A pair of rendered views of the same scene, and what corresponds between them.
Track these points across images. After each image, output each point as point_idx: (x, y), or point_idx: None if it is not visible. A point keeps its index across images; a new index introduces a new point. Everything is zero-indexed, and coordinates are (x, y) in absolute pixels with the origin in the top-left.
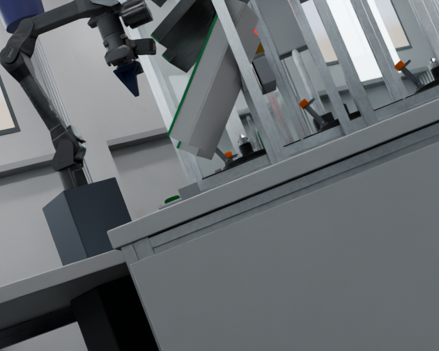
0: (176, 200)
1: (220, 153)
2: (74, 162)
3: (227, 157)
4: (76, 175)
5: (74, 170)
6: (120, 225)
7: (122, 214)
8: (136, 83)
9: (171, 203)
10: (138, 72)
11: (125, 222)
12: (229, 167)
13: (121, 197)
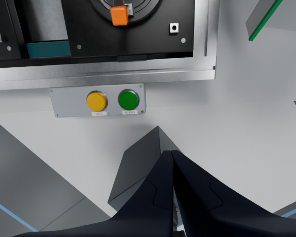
0: (144, 93)
1: (128, 10)
2: (175, 232)
3: (128, 5)
4: (175, 215)
5: (177, 223)
6: (167, 146)
7: (164, 147)
8: (205, 170)
9: (144, 99)
10: (96, 224)
11: (164, 143)
12: (194, 10)
13: (161, 151)
